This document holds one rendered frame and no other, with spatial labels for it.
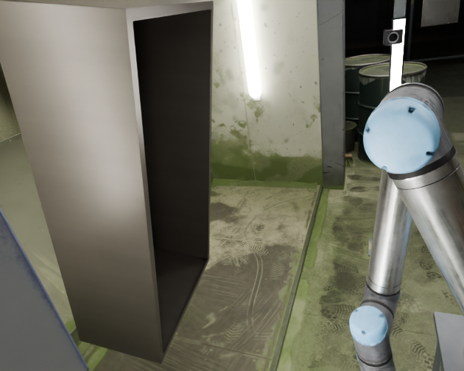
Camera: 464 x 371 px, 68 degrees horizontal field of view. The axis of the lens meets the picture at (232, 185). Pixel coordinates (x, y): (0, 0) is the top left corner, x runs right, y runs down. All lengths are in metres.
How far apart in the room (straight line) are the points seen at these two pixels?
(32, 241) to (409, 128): 2.05
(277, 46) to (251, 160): 1.04
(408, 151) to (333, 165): 2.52
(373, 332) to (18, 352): 0.83
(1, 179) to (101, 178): 1.46
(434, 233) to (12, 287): 0.65
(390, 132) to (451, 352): 0.79
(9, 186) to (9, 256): 2.14
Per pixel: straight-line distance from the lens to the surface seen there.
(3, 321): 0.27
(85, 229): 1.13
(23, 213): 2.34
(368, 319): 1.00
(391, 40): 1.97
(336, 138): 3.04
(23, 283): 0.27
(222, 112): 3.20
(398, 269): 1.00
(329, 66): 2.88
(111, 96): 0.86
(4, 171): 2.44
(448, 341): 1.28
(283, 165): 3.22
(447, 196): 0.69
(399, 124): 0.62
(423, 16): 7.62
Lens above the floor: 1.60
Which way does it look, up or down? 27 degrees down
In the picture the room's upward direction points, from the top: 10 degrees counter-clockwise
